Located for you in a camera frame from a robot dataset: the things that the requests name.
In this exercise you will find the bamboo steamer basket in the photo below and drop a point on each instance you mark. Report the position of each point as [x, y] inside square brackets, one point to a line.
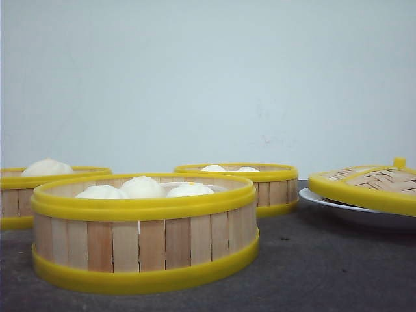
[276, 184]
[16, 192]
[141, 246]

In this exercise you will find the woven bamboo steamer lid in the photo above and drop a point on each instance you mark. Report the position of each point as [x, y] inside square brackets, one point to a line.
[389, 189]

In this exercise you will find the white bun rear left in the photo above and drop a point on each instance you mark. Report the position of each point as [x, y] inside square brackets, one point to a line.
[213, 168]

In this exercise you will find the white bun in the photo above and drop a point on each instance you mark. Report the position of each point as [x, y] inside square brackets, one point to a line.
[143, 187]
[189, 189]
[247, 169]
[213, 168]

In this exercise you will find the white bun front right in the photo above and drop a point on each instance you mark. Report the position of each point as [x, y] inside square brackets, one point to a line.
[189, 189]

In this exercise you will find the white bun rear right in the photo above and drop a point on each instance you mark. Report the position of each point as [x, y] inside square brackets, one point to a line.
[247, 169]

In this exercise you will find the white bun front middle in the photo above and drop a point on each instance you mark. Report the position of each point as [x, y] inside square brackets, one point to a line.
[143, 187]

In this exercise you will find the white plate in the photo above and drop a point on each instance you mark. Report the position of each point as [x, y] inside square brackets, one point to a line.
[361, 216]

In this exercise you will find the white bun left basket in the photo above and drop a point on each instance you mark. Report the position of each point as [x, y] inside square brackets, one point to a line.
[47, 167]

